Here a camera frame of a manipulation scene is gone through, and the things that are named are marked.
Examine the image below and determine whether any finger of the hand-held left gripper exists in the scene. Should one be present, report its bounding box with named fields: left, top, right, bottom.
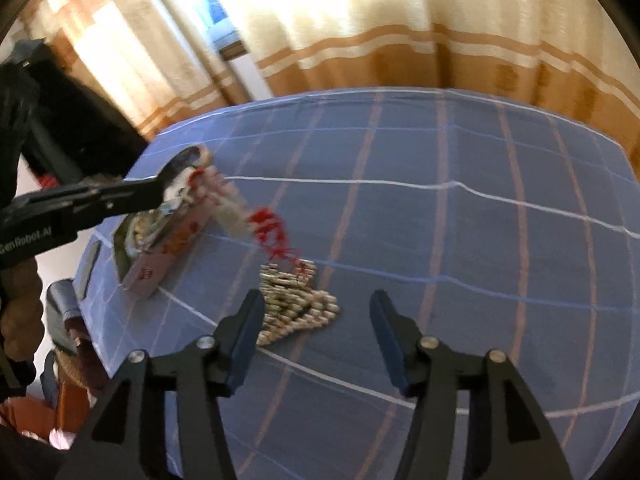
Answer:
left=75, top=146, right=210, bottom=222

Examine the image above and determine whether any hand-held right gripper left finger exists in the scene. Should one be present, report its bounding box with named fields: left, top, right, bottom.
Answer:
left=55, top=290, right=266, bottom=480

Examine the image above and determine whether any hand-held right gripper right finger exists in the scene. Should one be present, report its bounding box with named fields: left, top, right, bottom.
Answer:
left=370, top=290, right=573, bottom=480

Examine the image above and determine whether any white bead necklace red tassel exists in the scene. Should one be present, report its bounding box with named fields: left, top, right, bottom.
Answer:
left=192, top=166, right=342, bottom=348

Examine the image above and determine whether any pink tin box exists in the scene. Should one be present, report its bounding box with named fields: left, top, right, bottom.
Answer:
left=111, top=146, right=217, bottom=297

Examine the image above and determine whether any person's left hand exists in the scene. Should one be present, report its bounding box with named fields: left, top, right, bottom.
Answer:
left=0, top=254, right=45, bottom=363

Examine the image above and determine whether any dark grey flat slab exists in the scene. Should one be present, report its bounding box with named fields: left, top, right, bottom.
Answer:
left=74, top=241, right=102, bottom=297

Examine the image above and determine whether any blue plaid tablecloth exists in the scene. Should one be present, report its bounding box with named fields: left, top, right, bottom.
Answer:
left=75, top=87, right=640, bottom=480

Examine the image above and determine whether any cream curtain with orange band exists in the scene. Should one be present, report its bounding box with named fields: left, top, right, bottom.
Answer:
left=27, top=0, right=251, bottom=142
left=207, top=0, right=640, bottom=176

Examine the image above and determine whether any wooden chair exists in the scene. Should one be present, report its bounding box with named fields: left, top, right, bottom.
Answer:
left=47, top=342, right=112, bottom=433

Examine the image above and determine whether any wooden window sill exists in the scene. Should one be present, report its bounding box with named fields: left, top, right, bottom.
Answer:
left=219, top=35, right=249, bottom=62

